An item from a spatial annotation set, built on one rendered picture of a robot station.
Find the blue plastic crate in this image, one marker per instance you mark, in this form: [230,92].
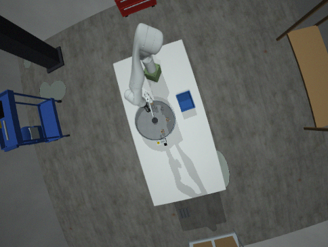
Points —
[185,101]

